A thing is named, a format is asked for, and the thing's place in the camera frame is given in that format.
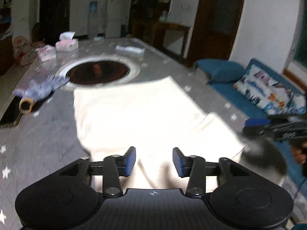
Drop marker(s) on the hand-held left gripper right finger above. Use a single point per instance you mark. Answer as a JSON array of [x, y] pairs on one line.
[[178, 164]]

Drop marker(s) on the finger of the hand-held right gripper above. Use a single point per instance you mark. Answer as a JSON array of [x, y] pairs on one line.
[[255, 131], [256, 122]]

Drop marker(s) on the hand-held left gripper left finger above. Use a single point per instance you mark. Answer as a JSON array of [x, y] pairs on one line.
[[129, 160]]

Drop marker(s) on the cream sweatshirt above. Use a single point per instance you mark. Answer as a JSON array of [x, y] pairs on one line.
[[144, 115]]

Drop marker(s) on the person's right hand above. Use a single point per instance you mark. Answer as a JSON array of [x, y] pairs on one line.
[[299, 157]]

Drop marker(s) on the patterned cushion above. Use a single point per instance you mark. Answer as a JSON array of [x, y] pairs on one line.
[[263, 88]]

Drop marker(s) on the blue sofa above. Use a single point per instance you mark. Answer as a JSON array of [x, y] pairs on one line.
[[223, 88]]

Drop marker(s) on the round built-in induction cooktop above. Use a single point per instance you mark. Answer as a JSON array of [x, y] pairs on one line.
[[96, 70]]

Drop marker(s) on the brown wooden glass door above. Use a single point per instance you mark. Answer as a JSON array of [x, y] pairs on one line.
[[203, 28]]

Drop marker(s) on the white remote control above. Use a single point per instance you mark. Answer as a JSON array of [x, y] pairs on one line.
[[130, 49]]

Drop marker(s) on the blue knit glove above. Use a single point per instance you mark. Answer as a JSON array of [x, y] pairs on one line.
[[43, 89]]

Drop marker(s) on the small flat box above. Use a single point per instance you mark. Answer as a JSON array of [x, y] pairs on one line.
[[98, 38]]

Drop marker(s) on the dark wooden side table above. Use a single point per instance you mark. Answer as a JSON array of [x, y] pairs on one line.
[[172, 27]]

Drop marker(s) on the black smartphone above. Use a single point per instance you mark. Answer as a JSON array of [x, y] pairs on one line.
[[9, 115]]

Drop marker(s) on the pink tissue box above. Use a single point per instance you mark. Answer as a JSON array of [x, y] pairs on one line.
[[67, 45]]

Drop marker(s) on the white tissue pack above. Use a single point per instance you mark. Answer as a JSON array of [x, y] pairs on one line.
[[46, 52]]

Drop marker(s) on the white water dispenser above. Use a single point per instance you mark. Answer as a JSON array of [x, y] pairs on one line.
[[93, 26]]

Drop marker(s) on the glass jar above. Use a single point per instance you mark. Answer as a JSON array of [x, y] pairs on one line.
[[164, 16]]

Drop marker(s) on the pink ribbed food cover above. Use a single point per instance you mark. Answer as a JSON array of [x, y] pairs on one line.
[[26, 52]]

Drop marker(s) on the tall wooden display cabinet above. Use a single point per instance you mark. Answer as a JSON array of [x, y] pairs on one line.
[[148, 4]]

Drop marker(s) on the blue water bottle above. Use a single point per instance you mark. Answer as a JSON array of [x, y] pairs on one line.
[[93, 6]]

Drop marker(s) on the dark entrance door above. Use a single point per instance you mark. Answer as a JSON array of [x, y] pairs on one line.
[[55, 14]]

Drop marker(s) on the dark wooden shelf cabinet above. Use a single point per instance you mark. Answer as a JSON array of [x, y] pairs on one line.
[[6, 40]]

